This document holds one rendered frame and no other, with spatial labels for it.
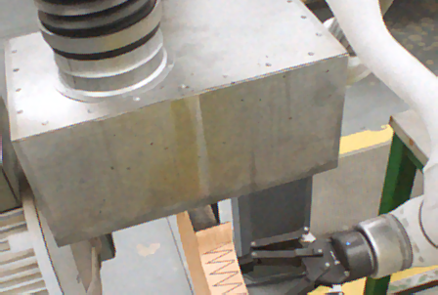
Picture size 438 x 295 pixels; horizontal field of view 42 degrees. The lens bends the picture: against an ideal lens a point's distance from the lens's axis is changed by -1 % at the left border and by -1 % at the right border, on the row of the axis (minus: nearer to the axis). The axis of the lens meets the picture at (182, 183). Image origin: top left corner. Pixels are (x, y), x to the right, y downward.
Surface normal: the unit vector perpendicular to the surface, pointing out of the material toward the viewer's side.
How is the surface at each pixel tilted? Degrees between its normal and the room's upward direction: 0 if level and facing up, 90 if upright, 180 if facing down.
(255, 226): 90
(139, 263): 0
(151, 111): 90
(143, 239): 0
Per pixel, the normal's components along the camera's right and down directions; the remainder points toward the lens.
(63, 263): 0.18, 0.30
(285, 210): 0.13, 0.70
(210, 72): -0.12, -0.69
